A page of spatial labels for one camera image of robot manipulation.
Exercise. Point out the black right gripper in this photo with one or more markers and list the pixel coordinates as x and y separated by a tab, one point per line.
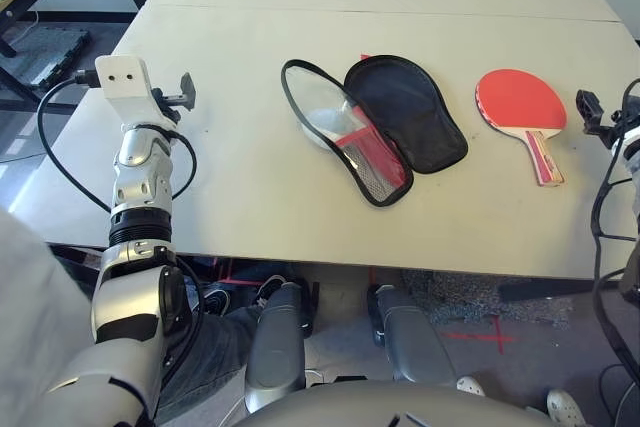
612	129

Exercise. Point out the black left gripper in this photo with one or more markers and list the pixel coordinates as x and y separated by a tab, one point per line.
167	104

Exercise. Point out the red ping-pong paddle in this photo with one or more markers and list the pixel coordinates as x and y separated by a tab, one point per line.
520	97

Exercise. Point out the white rounded object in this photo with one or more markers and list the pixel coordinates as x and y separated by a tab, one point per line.
317	136

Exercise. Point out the red black paddle case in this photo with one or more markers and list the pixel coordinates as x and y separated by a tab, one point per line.
410	117

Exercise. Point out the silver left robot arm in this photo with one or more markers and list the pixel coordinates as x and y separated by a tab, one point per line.
140	187

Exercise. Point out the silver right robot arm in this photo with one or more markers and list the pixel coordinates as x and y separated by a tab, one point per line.
634	162

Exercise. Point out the black foam floor tile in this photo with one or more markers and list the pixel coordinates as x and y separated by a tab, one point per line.
50	54

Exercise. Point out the black white sneaker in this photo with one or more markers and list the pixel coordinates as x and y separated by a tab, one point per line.
270	289
217	299

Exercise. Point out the grey speckled floor mat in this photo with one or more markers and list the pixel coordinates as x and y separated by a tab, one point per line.
475	297

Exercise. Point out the red tape cross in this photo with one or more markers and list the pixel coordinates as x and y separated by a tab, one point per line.
497	336

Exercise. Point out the blue jeans leg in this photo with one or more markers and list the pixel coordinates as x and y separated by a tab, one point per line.
215	347

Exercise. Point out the white bystander garment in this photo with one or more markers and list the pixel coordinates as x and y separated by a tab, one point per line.
35	307

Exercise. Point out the grey robot left leg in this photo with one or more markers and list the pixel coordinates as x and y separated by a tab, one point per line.
275	347

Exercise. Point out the grey robot leg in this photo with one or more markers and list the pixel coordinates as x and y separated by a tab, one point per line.
275	347
410	337

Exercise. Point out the grey robot right leg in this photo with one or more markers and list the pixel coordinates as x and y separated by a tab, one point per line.
410	337

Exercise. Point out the white perforated shoe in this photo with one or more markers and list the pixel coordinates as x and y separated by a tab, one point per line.
471	386
565	407

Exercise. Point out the grey robot torso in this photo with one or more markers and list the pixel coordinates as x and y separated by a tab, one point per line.
380	407

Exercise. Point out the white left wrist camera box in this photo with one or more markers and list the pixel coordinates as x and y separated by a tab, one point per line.
125	92

